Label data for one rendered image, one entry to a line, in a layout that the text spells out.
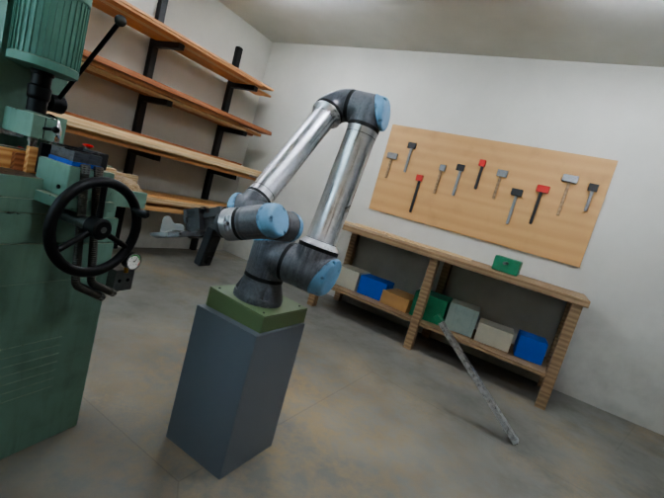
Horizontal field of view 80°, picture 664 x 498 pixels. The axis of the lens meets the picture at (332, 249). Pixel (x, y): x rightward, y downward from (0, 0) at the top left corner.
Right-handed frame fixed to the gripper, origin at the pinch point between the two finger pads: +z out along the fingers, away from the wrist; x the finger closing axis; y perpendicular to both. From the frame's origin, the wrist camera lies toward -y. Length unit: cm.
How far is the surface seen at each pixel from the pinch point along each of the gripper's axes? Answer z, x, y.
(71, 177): 18.5, 15.4, 17.5
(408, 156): -17, -313, 82
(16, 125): 42, 15, 36
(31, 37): 27, 19, 57
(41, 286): 39.3, 11.8, -12.3
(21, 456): 57, 10, -67
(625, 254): -188, -288, -24
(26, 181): 28.8, 20.7, 16.9
